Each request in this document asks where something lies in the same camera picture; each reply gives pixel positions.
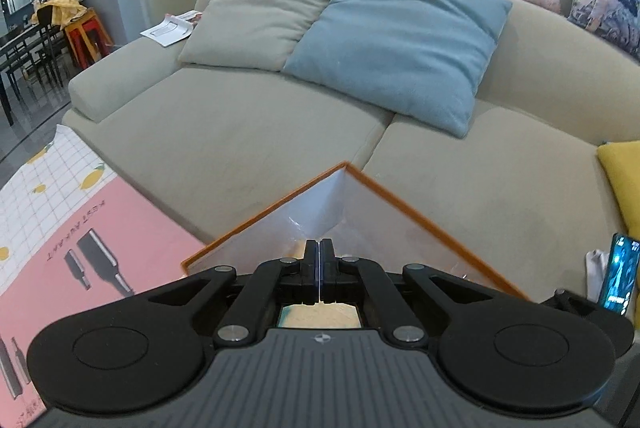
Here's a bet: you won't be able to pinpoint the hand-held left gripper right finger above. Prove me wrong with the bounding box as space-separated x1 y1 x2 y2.
320 238 501 344

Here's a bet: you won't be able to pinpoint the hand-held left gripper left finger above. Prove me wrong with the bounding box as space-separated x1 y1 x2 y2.
150 238 320 344

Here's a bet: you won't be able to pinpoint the sliced bread packet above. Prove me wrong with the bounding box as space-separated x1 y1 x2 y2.
277 241 362 330

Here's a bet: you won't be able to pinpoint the orange cardboard box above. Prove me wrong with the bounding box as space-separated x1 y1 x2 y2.
181 161 532 304

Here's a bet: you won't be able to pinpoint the beige sofa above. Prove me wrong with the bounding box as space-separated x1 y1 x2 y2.
60 0 640 299

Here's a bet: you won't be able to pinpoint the pink and white printed tablecloth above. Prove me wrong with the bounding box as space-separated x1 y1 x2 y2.
0 123 221 424

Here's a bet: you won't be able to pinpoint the light blue cushion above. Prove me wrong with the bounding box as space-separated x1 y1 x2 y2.
282 0 513 139

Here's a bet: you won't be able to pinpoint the beige cushion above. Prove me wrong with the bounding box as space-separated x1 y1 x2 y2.
177 0 348 74

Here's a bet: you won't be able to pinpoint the white cloth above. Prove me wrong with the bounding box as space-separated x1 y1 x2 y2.
585 249 611 304

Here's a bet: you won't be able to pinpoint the white papers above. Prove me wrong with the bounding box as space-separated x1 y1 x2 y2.
140 11 203 46

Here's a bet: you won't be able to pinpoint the smartphone with lit screen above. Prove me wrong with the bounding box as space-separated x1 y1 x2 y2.
599 233 640 316

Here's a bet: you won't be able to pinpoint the yellow cushion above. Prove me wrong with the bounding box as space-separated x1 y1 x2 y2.
596 141 640 239

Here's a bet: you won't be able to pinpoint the red plastic stool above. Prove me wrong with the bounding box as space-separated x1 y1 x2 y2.
65 14 114 69

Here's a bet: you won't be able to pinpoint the black dining chair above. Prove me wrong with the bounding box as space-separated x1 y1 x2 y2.
32 6 70 88

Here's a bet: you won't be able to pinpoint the yellow cloth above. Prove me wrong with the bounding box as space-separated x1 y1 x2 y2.
31 0 89 27

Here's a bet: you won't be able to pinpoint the black dining table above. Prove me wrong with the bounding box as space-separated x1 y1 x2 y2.
0 33 66 125

